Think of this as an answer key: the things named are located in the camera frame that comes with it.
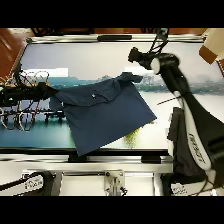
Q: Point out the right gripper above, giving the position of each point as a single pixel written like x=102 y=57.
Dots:
x=139 y=57

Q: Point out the blue shirt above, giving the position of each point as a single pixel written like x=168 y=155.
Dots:
x=106 y=116

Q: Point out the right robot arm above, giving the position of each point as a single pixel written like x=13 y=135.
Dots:
x=196 y=120

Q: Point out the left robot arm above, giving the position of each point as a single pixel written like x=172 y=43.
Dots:
x=23 y=92

